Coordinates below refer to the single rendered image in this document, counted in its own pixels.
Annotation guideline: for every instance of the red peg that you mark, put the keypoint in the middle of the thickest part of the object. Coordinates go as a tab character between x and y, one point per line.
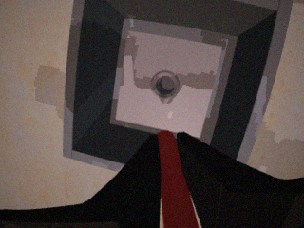
177	208

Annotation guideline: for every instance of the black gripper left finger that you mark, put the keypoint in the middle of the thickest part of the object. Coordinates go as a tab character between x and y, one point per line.
132	199

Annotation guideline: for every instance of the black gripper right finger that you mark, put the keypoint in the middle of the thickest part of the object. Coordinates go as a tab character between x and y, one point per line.
229	194

